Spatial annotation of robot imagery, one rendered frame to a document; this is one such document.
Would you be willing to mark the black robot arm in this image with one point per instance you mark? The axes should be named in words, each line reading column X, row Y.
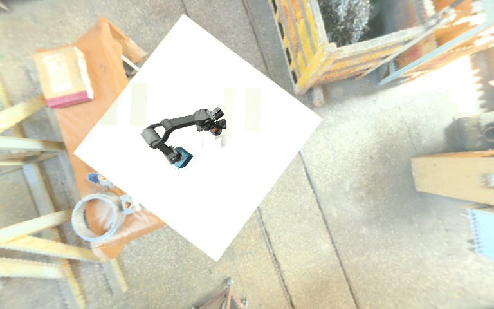
column 202, row 117

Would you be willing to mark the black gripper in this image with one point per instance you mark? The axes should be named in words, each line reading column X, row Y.
column 220, row 124

